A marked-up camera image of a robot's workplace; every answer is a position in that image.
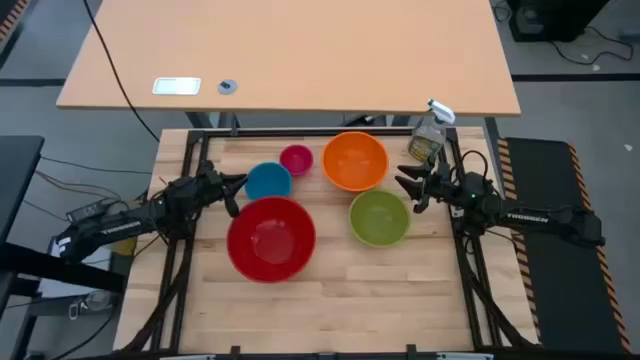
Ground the green bowl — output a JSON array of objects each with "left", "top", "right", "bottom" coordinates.
[{"left": 348, "top": 189, "right": 412, "bottom": 249}]

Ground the black mat with striped edges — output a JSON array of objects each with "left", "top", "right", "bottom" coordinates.
[{"left": 496, "top": 136, "right": 634, "bottom": 355}]

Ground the blue bowl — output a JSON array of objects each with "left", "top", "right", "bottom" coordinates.
[{"left": 244, "top": 161, "right": 294, "bottom": 202}]

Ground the long black cable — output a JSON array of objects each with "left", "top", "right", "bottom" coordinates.
[{"left": 81, "top": 0, "right": 161, "bottom": 144}]

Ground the black power adapter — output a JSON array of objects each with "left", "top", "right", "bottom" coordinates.
[{"left": 65, "top": 198, "right": 110, "bottom": 224}]

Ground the tan wooden desk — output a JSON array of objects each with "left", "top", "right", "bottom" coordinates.
[{"left": 55, "top": 0, "right": 522, "bottom": 118}]

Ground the clear spray bottle white trigger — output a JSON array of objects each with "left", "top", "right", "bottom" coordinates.
[{"left": 407, "top": 98, "right": 457, "bottom": 164}]

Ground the black box on floor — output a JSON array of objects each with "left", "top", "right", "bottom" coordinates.
[{"left": 506, "top": 0, "right": 612, "bottom": 44}]

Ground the thin black floor cable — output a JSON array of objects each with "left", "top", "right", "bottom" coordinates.
[{"left": 548, "top": 24, "right": 636, "bottom": 67}]

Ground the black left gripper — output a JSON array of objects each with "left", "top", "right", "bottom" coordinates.
[{"left": 193, "top": 159, "right": 249, "bottom": 219}]

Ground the black aluminium table frame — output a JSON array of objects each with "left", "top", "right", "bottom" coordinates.
[{"left": 118, "top": 126, "right": 542, "bottom": 360}]

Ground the clear plastic item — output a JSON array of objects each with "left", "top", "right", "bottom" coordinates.
[{"left": 68, "top": 291, "right": 115, "bottom": 322}]

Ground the large red bowl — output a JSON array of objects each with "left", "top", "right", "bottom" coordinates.
[{"left": 226, "top": 195, "right": 317, "bottom": 284}]

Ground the large orange bowl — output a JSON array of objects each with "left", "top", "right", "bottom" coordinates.
[{"left": 321, "top": 131, "right": 390, "bottom": 193}]

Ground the white paper sheet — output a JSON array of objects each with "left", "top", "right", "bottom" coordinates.
[{"left": 37, "top": 238, "right": 112, "bottom": 300}]

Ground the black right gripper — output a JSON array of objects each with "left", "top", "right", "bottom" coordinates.
[{"left": 394, "top": 159, "right": 465, "bottom": 215}]

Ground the yellow round object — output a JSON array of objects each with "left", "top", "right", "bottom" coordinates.
[{"left": 112, "top": 236, "right": 139, "bottom": 257}]

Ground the red brown wire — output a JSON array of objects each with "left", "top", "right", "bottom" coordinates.
[{"left": 33, "top": 168, "right": 124, "bottom": 202}]

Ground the small magenta bowl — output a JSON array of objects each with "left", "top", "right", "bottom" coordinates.
[{"left": 278, "top": 144, "right": 315, "bottom": 177}]

